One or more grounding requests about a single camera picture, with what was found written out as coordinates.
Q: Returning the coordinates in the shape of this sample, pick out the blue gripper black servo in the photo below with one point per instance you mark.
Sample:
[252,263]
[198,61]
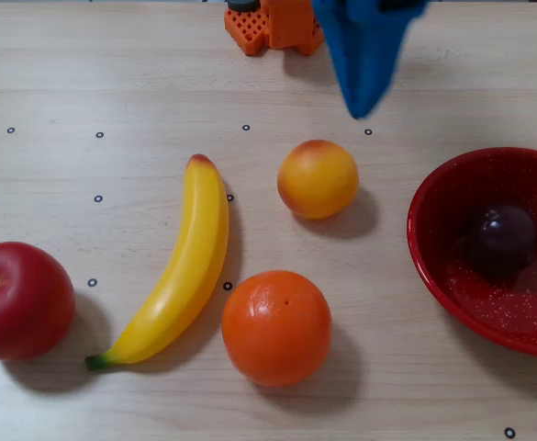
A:
[363,50]

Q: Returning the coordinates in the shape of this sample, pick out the dark purple plum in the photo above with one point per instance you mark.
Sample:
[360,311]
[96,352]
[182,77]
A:
[502,239]

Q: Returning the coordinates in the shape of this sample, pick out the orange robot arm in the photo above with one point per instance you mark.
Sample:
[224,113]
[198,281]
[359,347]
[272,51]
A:
[291,23]

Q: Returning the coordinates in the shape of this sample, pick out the orange lattice robot base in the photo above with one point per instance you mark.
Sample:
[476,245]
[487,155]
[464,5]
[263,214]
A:
[245,32]

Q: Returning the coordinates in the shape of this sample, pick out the red speckled bowl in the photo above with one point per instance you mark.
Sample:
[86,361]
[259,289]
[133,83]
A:
[442,275]

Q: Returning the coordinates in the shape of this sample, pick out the yellow orange peach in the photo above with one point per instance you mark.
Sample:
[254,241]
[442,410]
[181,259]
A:
[317,179]

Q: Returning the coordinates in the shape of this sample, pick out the yellow plastic banana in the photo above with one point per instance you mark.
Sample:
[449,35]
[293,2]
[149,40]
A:
[190,266]

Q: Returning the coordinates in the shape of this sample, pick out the orange fruit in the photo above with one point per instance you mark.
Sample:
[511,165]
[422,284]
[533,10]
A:
[277,328]

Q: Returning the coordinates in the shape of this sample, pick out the red apple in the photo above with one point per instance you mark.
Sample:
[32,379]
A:
[20,301]

